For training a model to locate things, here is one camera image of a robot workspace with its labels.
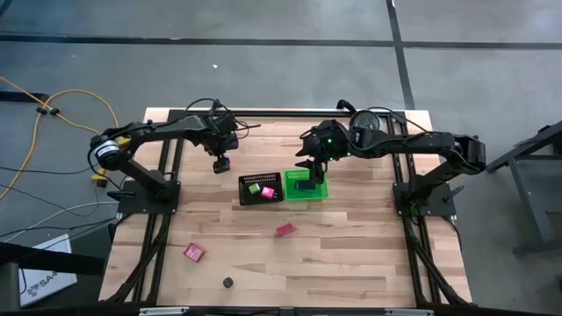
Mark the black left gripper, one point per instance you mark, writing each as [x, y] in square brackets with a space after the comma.
[219, 138]

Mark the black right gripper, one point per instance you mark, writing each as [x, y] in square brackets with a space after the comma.
[327, 142]

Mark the blue item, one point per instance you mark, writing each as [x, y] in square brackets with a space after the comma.
[304, 185]

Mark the green white plug charger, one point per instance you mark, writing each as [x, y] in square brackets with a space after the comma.
[254, 188]

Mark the red item with white end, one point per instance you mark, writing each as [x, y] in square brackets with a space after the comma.
[267, 192]

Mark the red charger with port slots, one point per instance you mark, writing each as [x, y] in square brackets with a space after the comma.
[285, 229]

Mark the red charger with 3.0 print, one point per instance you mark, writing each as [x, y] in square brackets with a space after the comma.
[194, 252]

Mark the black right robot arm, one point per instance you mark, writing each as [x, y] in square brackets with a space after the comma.
[417, 142]

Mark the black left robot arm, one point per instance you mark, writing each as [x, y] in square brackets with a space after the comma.
[175, 127]

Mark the green plastic basket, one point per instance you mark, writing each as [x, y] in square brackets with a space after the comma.
[320, 195]

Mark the black plastic basket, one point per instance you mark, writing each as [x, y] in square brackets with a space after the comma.
[246, 199]

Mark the small black white adapter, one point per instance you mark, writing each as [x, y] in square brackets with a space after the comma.
[228, 283]

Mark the yellow plug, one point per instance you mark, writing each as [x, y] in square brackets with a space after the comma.
[100, 177]

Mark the black bar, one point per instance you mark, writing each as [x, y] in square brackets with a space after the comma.
[44, 259]

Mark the white printed box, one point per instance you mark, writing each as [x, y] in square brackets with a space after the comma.
[48, 281]

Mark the dark side desk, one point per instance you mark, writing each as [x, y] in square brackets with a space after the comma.
[540, 184]

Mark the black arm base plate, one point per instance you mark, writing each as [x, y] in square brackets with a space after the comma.
[131, 199]
[439, 206]

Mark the black table frame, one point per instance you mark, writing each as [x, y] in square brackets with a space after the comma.
[351, 310]

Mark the silver bracket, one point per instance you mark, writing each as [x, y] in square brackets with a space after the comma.
[162, 312]
[408, 312]

